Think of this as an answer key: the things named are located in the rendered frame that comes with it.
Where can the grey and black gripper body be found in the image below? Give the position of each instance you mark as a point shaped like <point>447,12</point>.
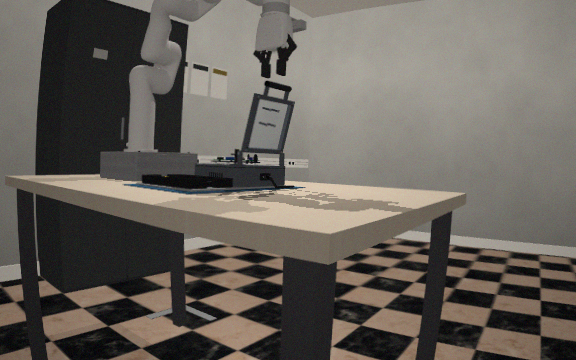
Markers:
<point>272,31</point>

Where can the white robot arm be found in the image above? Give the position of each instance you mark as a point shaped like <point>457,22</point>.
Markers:
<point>158,49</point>

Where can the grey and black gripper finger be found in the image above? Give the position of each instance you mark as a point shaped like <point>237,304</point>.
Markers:
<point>284,56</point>
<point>264,58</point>

